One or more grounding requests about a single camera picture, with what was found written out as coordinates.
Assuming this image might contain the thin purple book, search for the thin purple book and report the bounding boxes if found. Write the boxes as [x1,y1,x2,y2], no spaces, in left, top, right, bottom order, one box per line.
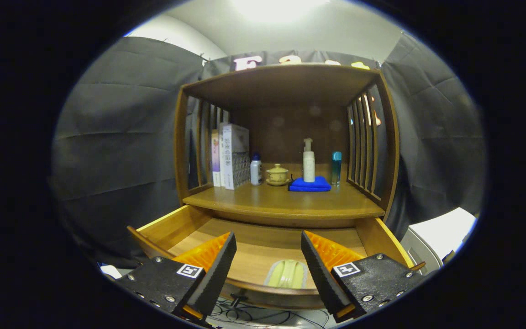
[211,129,221,187]

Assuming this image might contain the white pump bottle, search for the white pump bottle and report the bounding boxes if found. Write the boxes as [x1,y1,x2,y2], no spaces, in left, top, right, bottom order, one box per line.
[303,138,316,183]

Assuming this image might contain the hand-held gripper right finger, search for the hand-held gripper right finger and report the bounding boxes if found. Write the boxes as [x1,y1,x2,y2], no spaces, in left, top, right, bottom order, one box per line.
[300,230,429,323]

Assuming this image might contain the folded blue cloth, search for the folded blue cloth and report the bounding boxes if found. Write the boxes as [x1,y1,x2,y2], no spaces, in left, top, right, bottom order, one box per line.
[288,176,331,192]

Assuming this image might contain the white bottle with blue cap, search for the white bottle with blue cap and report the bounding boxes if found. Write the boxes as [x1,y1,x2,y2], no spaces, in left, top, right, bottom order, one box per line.
[250,152,263,186]

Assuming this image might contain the clear blue bottle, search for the clear blue bottle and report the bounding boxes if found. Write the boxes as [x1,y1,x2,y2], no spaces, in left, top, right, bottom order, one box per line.
[331,151,342,186]

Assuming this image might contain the brown wooden drawer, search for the brown wooden drawer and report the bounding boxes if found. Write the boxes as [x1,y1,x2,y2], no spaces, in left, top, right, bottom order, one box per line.
[127,205,426,310]

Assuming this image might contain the yellow lidded teacup with saucer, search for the yellow lidded teacup with saucer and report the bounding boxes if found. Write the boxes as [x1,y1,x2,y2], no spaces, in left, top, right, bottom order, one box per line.
[265,164,290,186]

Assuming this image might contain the black backdrop cloth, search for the black backdrop cloth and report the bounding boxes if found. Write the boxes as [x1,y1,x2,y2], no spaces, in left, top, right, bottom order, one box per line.
[52,34,487,268]

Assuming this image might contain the black floor cables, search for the black floor cables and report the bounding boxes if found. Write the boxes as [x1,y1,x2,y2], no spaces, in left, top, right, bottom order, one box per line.
[206,297,332,329]

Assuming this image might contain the brown wooden countertop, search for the brown wooden countertop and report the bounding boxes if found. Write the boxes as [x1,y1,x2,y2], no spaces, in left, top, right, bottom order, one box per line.
[183,180,385,220]

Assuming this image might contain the thick white book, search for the thick white book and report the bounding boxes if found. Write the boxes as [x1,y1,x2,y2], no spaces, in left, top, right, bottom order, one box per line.
[222,123,250,190]

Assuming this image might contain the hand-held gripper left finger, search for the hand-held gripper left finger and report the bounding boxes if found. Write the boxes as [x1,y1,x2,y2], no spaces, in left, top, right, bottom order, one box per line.
[115,232,237,320]

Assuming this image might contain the green handled scrubbing brush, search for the green handled scrubbing brush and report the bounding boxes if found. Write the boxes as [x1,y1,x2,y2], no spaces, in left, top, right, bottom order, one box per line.
[264,259,308,289]

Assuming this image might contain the white storage box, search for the white storage box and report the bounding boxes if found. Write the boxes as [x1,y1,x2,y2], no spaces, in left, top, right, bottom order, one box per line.
[400,208,477,275]

